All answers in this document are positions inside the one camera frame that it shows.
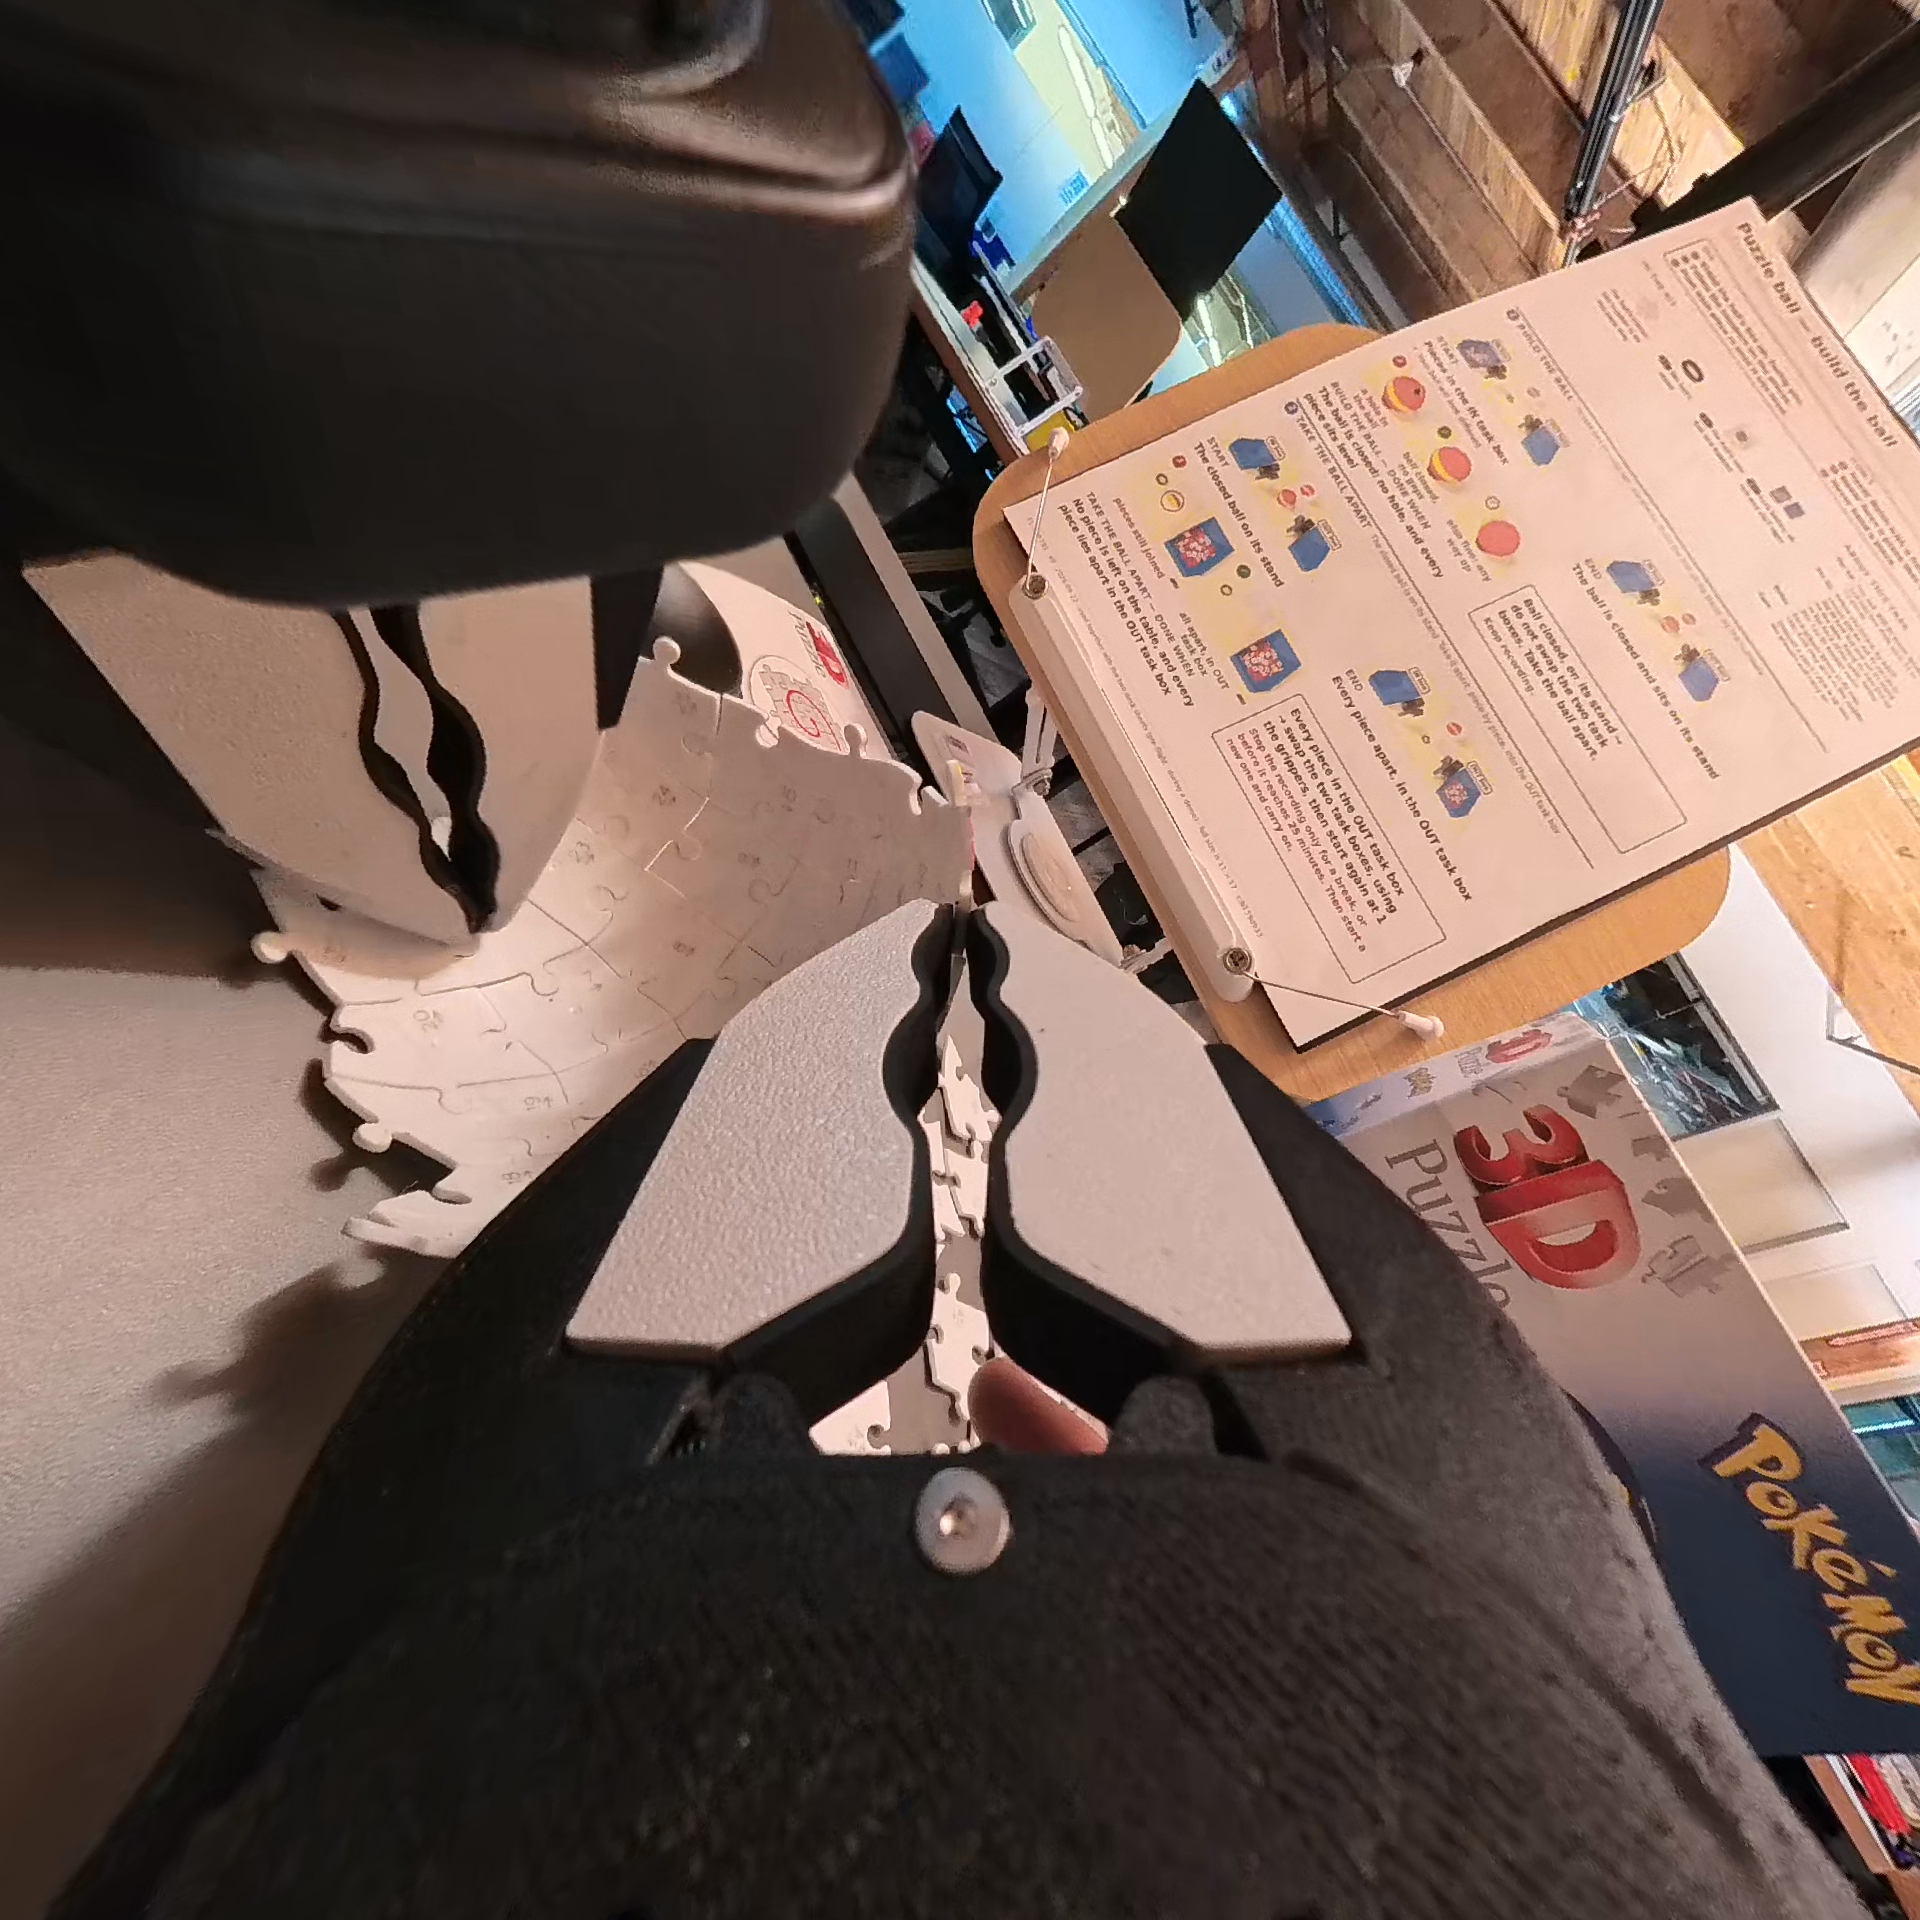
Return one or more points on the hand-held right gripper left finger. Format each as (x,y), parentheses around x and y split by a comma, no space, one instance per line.
(751,1155)

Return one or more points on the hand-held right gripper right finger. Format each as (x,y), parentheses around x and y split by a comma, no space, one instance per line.
(1154,1172)

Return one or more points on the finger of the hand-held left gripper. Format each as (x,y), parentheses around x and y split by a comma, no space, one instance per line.
(524,704)
(224,720)

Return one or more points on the white puzzle ball shell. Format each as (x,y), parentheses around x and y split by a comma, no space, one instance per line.
(705,901)

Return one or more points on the black round ball stand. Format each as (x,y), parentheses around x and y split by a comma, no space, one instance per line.
(693,622)

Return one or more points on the puzzle box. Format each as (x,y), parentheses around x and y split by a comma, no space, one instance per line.
(1635,1319)

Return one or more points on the white printed paper sheet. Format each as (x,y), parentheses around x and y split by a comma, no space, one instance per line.
(810,675)

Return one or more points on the white clipboard stand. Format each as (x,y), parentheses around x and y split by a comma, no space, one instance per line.
(1042,863)

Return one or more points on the white clip bar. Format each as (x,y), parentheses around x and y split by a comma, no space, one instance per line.
(1124,796)

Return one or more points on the wooden clipboard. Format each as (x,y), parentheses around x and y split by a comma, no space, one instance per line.
(1529,974)

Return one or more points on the clear acrylic box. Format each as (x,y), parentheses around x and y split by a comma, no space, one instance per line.
(1035,390)

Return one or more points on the printed instruction sheet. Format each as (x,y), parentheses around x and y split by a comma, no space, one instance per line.
(1545,599)

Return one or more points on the black monitor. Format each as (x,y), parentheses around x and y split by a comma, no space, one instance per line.
(1194,195)

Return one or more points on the black pole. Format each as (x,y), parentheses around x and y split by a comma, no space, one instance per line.
(1828,150)

